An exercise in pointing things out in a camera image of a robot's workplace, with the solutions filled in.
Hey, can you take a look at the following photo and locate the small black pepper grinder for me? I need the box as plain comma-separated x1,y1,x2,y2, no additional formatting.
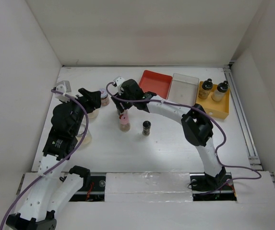
142,121,151,136

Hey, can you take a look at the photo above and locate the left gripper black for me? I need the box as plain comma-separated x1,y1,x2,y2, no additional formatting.
61,88,100,136

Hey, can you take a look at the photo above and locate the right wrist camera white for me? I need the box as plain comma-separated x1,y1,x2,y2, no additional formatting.
113,76,125,91

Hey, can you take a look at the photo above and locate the pink cap spice bottle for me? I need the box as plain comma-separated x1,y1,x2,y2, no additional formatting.
119,114,131,132

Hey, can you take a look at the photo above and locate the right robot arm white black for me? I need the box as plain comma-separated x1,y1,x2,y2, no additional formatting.
106,77,226,190

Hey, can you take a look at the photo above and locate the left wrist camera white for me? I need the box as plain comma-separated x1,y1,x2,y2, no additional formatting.
55,80,72,102

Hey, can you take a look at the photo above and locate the pink sauce jar white lid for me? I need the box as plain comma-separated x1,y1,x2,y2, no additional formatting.
99,88,109,106

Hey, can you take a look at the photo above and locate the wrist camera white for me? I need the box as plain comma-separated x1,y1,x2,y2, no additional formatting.
113,76,125,91
55,80,72,102

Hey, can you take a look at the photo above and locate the large glass jar metal lid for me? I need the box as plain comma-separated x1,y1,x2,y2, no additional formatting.
76,124,92,146

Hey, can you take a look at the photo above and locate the aluminium rail right side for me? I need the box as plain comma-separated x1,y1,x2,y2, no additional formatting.
223,62,275,190

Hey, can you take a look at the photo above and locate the clear plastic bin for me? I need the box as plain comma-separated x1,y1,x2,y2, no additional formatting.
167,73,199,106

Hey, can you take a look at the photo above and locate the yellow plastic bin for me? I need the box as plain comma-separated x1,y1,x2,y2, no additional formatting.
195,81,230,120

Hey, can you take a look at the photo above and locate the dark sauce jar white lid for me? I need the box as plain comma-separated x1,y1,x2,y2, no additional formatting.
117,110,127,119

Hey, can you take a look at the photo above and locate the glass jar under left gripper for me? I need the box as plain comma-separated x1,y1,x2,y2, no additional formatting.
87,109,99,119

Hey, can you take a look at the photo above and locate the brown-spice bottle black pump cap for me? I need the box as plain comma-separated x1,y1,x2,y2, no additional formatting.
198,79,213,99

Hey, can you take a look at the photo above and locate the red orange plastic bin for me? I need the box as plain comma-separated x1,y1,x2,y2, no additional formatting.
139,70,173,99

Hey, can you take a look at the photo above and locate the white-powder bottle black pump cap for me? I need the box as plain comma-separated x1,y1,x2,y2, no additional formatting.
211,80,229,102

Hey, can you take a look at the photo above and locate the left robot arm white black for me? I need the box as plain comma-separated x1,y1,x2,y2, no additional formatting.
0,88,101,230

